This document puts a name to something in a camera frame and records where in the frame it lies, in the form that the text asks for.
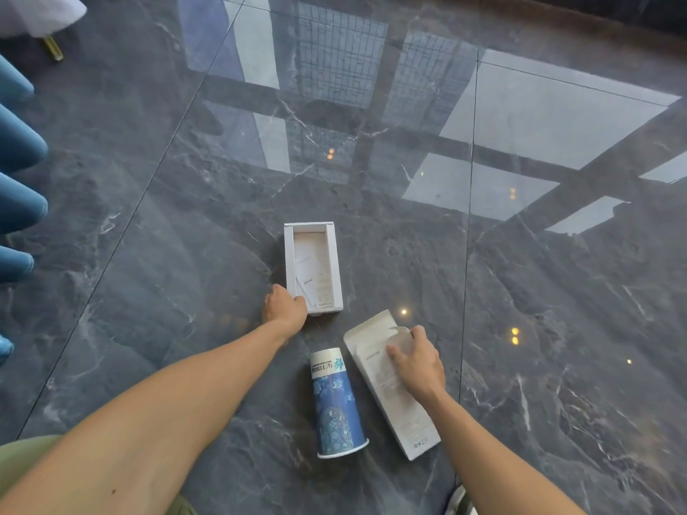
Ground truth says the white paper leaflet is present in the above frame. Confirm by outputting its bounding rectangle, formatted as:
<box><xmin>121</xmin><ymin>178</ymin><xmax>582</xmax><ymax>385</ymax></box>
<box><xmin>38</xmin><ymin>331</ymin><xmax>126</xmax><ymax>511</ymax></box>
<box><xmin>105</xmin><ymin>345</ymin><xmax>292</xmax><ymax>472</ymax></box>
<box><xmin>293</xmin><ymin>251</ymin><xmax>335</xmax><ymax>310</ymax></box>

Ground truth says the person's right hand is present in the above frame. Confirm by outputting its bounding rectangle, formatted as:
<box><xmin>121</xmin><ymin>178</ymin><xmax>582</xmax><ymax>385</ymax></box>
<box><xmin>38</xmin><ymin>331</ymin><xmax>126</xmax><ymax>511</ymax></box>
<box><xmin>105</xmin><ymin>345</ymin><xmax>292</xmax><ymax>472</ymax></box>
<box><xmin>386</xmin><ymin>325</ymin><xmax>447</xmax><ymax>404</ymax></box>

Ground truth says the person's left hand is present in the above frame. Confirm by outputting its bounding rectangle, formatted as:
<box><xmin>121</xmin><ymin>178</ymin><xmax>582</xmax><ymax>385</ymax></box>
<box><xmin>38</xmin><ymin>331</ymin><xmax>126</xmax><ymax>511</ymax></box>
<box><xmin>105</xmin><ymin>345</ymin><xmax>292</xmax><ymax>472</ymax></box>
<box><xmin>262</xmin><ymin>284</ymin><xmax>309</xmax><ymax>339</ymax></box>

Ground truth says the person's right forearm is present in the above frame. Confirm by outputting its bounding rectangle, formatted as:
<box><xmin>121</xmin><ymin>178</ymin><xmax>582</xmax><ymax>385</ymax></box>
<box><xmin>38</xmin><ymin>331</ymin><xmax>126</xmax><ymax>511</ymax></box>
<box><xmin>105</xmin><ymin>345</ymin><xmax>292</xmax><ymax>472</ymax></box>
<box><xmin>423</xmin><ymin>387</ymin><xmax>587</xmax><ymax>515</ymax></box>

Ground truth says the white shoe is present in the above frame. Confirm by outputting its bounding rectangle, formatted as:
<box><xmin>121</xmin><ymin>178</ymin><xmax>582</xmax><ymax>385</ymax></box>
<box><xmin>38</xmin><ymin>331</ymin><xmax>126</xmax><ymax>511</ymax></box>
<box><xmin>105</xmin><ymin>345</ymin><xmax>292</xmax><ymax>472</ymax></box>
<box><xmin>444</xmin><ymin>485</ymin><xmax>479</xmax><ymax>515</ymax></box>

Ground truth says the blue upholstered chair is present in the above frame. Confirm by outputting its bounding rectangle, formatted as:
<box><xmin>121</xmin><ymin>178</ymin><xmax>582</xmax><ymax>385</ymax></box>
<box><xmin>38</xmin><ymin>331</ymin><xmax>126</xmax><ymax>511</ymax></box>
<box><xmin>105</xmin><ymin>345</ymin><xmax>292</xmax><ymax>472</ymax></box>
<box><xmin>0</xmin><ymin>53</ymin><xmax>50</xmax><ymax>368</ymax></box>

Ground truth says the blue patterned cylinder cup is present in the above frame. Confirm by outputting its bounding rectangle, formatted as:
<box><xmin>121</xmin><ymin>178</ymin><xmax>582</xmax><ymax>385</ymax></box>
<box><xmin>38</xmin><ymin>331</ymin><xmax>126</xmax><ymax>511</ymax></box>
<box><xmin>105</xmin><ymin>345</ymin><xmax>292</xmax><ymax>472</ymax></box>
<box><xmin>310</xmin><ymin>348</ymin><xmax>370</xmax><ymax>460</ymax></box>

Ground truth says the white box tray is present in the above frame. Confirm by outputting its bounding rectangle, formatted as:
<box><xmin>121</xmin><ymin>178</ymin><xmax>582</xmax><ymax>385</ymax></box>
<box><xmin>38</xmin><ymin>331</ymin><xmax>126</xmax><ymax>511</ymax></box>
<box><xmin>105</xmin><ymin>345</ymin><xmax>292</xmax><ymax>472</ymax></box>
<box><xmin>284</xmin><ymin>222</ymin><xmax>344</xmax><ymax>317</ymax></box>

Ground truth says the white cloth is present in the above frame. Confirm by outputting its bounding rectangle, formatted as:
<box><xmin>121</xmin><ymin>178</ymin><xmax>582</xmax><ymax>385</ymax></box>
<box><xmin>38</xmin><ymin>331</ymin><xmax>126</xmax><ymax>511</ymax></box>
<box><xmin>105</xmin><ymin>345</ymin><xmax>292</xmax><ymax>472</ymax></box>
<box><xmin>0</xmin><ymin>0</ymin><xmax>88</xmax><ymax>39</ymax></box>

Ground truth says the person's left forearm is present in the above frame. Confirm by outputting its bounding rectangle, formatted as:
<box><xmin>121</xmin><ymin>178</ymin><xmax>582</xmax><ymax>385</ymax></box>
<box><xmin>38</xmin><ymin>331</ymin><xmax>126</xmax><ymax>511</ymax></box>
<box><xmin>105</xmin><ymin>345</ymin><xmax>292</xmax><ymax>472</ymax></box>
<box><xmin>0</xmin><ymin>319</ymin><xmax>294</xmax><ymax>515</ymax></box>

